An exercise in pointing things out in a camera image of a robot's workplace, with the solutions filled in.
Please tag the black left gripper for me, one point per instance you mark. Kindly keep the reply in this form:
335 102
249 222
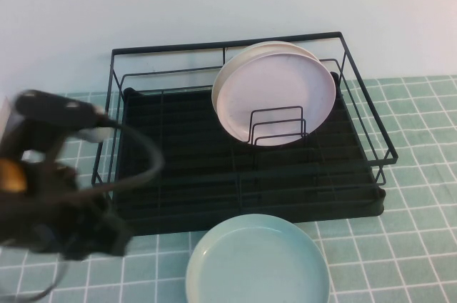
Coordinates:
46 210

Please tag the green round plate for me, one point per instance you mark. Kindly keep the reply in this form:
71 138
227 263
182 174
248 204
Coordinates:
257 267

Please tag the black plastic dish rack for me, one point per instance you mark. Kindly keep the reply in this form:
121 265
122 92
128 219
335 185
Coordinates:
200 145

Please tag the pink round plate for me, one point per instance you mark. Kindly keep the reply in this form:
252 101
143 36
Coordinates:
278 85

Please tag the cream round plate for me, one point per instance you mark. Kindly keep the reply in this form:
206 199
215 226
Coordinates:
257 47

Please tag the white side table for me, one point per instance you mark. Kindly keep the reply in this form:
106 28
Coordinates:
4 113

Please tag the green tile-pattern tablecloth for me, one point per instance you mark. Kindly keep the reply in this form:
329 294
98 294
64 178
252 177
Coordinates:
410 174

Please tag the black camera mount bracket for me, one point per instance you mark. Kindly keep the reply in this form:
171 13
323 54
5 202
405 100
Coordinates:
54 138

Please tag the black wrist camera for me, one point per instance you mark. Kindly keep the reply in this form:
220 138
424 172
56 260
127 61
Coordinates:
46 103

